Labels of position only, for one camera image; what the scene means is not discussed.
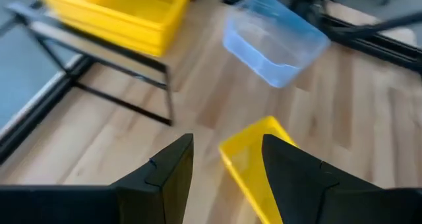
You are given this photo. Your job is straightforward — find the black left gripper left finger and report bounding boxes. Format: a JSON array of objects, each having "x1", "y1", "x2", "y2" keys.
[{"x1": 0, "y1": 133, "x2": 195, "y2": 224}]

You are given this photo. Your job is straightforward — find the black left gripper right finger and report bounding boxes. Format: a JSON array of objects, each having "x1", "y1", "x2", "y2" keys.
[{"x1": 262, "y1": 134, "x2": 422, "y2": 224}]

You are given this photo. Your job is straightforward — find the yellow slotted plastic basket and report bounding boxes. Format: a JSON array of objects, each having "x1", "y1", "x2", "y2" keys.
[
  {"x1": 218, "y1": 115, "x2": 299, "y2": 224},
  {"x1": 45, "y1": 6, "x2": 191, "y2": 58},
  {"x1": 28, "y1": 0, "x2": 198, "y2": 32}
]

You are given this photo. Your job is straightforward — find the clear plastic bin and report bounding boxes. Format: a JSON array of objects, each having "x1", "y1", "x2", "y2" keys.
[{"x1": 222, "y1": 0, "x2": 332, "y2": 89}]

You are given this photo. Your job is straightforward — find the wooden shelf with black legs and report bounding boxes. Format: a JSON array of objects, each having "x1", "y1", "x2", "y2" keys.
[{"x1": 5, "y1": 1, "x2": 175, "y2": 126}]

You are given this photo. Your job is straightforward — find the black aluminium table frame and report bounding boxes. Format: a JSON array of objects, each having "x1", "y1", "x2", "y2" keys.
[{"x1": 0, "y1": 0, "x2": 422, "y2": 165}]

